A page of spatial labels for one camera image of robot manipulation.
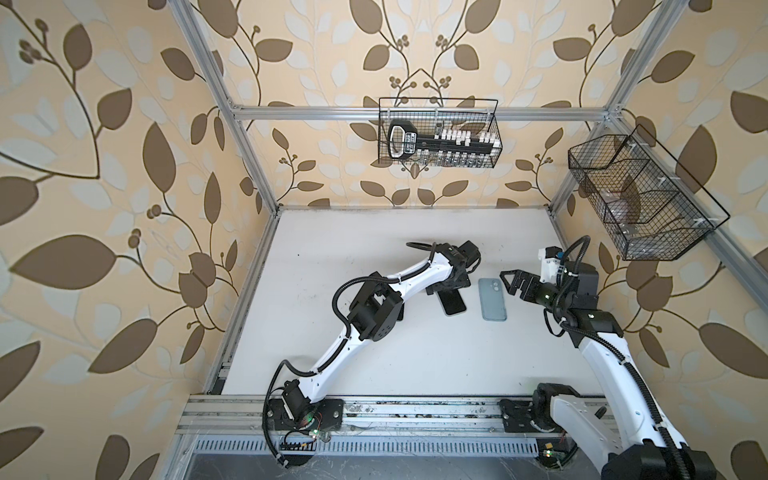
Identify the light blue phone case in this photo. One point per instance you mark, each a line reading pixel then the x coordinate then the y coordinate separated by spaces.
pixel 491 295

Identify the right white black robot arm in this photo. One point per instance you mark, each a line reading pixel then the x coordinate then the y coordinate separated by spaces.
pixel 644 444

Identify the back wall wire basket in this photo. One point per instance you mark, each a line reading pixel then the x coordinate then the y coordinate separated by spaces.
pixel 424 112

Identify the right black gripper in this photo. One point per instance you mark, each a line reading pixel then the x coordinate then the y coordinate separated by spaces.
pixel 532 280

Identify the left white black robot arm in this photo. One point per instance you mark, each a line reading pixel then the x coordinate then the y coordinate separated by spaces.
pixel 296 411

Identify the right wall wire basket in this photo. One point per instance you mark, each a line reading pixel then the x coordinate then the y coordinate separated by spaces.
pixel 653 207

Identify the aluminium front rail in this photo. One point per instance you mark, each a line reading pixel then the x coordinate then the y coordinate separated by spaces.
pixel 402 426

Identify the wall wire basket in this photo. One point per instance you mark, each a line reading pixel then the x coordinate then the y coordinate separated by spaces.
pixel 424 112
pixel 653 207

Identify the black smartphone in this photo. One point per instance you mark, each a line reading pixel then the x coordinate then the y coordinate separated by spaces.
pixel 452 302

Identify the aluminium frame bars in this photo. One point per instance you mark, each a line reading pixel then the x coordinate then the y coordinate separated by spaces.
pixel 745 269

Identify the black tool with white bits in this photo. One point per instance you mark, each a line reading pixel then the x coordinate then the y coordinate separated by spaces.
pixel 403 141

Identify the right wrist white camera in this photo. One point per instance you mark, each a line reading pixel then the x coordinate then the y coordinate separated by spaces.
pixel 550 261

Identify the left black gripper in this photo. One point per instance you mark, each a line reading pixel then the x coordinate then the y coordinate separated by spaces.
pixel 464 282

